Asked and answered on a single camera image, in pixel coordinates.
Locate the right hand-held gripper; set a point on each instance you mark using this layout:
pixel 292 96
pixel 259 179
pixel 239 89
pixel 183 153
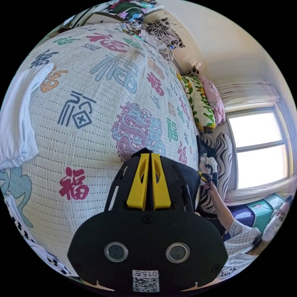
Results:
pixel 206 189

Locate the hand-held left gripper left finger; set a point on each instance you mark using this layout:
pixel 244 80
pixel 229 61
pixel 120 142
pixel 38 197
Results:
pixel 134 190

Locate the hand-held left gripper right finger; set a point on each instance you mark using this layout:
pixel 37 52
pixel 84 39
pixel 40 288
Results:
pixel 162 192

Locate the person's right forearm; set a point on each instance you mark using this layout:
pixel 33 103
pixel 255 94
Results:
pixel 224 208

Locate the white shirt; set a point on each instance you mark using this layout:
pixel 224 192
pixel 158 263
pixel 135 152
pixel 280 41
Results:
pixel 16 116

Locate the person's right hand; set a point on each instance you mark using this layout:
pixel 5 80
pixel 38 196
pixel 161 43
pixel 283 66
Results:
pixel 212 189

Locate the zebra striped cushion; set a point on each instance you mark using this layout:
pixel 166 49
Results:
pixel 224 162

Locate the purple storage box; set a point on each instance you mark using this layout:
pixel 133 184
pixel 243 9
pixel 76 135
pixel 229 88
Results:
pixel 242 217

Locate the window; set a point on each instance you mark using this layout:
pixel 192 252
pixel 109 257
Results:
pixel 259 148

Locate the bed with printed mat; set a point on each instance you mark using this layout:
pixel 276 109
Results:
pixel 92 139

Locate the green storage box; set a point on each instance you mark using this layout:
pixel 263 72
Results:
pixel 264 208

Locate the green white printed pillow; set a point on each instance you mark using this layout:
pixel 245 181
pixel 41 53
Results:
pixel 199 104

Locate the pink pillow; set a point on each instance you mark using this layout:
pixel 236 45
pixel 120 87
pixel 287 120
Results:
pixel 214 97

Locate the person's body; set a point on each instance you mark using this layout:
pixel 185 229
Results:
pixel 253 243

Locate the pale curtain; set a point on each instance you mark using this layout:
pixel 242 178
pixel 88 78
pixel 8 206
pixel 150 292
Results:
pixel 250 91

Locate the black white floral pillow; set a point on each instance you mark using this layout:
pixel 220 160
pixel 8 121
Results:
pixel 166 32

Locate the cluttered shelf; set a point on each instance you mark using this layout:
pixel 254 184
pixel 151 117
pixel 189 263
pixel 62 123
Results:
pixel 123 11

